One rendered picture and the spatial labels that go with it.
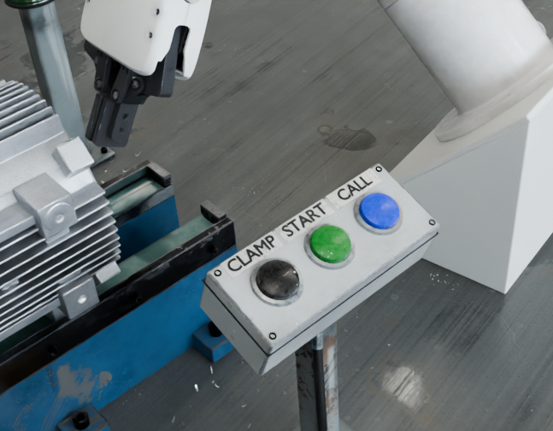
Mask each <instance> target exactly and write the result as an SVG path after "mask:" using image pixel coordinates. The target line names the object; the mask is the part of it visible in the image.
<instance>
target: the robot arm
mask: <svg viewBox="0 0 553 431"><path fill-rule="evenodd" d="M377 1H378V2H379V4H380V6H381V7H382V8H383V9H384V10H385V12H386V13H387V15H388V16H389V17H390V19H391V21H392V22H393V23H394V25H395V26H396V27H397V29H398V31H399V32H400V33H401V34H402V35H403V37H404V38H405V40H406V41H407V42H408V44H409V45H410V47H411V48H412V50H413V51H414V52H415V54H416V55H417V56H418V57H419V58H420V60H421V62H422V63H423V64H424V66H425V67H426V68H427V70H428V72H429V73H430V74H431V76H432V77H433V78H434V79H435V81H436V82H437V83H438V85H439V86H440V88H441V89H442V91H443V92H444V94H445V95H446V96H447V98H448V99H449V100H450V101H451V103H452V104H453V105H454V107H455V108H454V109H453V110H451V111H450V112H449V113H448V114H447V115H446V116H445V117H444V118H443V119H442V120H441V122H440V123H439V124H438V125H437V126H436V128H435V129H434V133H433V134H434V135H435V136H436V138H437V139H438V140H439V142H447V141H451V140H453V139H457V138H459V137H461V136H462V135H464V134H467V133H470V132H471V131H473V130H474V129H476V128H478V127H481V126H482V125H484V124H486V123H487V122H488V121H490V120H492V119H494V118H495V117H497V116H498V115H501V114H502V113H503V112H504V111H506V110H507V109H509V108H511V107H512V106H514V105H515V104H517V103H519V102H520V101H521V100H522V99H523V98H525V97H527V96H528V95H529V94H531V93H532V92H534V91H535V90H537V89H538V88H539V87H540V86H541V85H542V84H544V83H545V82H546V81H548V80H549V79H550V78H552V77H553V38H552V39H549V38H548V37H547V36H546V31H545V28H544V26H543V24H542V23H540V22H539V21H536V20H535V19H534V17H533V16H532V14H531V13H530V11H529V10H528V9H527V7H526V5H525V4H524V3H523V2H522V1H521V0H377ZM210 4H211V0H85V6H84V9H83V14H82V19H81V25H80V30H81V32H82V34H83V36H84V37H85V43H84V49H85V51H86V53H87V54H88V55H89V56H90V57H91V59H92V60H93V61H94V63H95V68H96V75H95V79H94V88H95V90H96V91H98V92H99V93H97V94H96V97H95V101H94V104H93V107H92V111H91V116H90V120H89V122H88V126H87V129H86V132H85V138H86V139H88V140H89V141H92V143H93V144H94V145H95V146H97V147H120V148H123V147H125V146H126V145H127V142H128V140H129V136H130V133H131V130H132V125H133V122H134V119H135V115H136V113H137V109H138V105H139V104H140V105H142V104H144V103H145V101H146V99H147V97H149V96H154V97H171V96H172V94H173V89H174V78H175V79H178V80H188V79H189V78H190V77H191V75H192V73H193V71H194V68H195V66H196V63H197V59H198V55H199V51H200V49H201V45H202V42H203V35H204V32H205V28H206V25H207V21H208V17H209V9H210ZM132 77H136V78H134V79H133V80H132Z"/></svg>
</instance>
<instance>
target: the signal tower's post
mask: <svg viewBox="0 0 553 431"><path fill-rule="evenodd" d="M4 2H5V4H6V5H8V6H9V7H11V8H14V9H18V10H19V13H20V17H21V22H22V26H23V29H24V32H25V35H26V41H27V44H28V48H29V51H30V54H31V58H32V63H33V66H34V70H35V73H36V76H37V80H38V85H39V89H40V92H41V95H42V99H44V100H45V102H46V103H47V106H48V107H49V106H51V107H52V109H53V111H54V114H58V115H59V117H60V120H61V123H62V126H63V128H64V130H65V131H66V132H67V134H68V135H69V137H70V138H71V139H73V138H75V137H77V136H80V137H81V139H82V141H83V142H84V144H85V146H86V148H87V150H88V151H89V152H90V154H91V156H92V158H93V159H94V163H93V164H92V165H91V166H90V168H92V167H94V166H96V165H97V164H99V163H100V162H103V161H105V160H107V159H109V158H111V157H112V156H114V155H115V153H114V152H113V151H112V150H111V149H110V148H108V147H97V146H95V145H94V144H93V143H92V141H89V140H88V139H86V138H85V132H86V130H85V126H84V122H83V118H82V114H81V111H80V107H79V101H78V97H77V93H76V90H75V86H74V80H73V76H72V72H71V68H70V65H69V61H68V55H67V51H66V47H65V44H64V40H63V36H62V30H61V26H60V22H59V19H58V15H57V12H56V5H55V0H47V1H45V2H42V3H38V4H34V5H27V6H20V5H14V4H12V3H9V2H8V1H7V0H4Z"/></svg>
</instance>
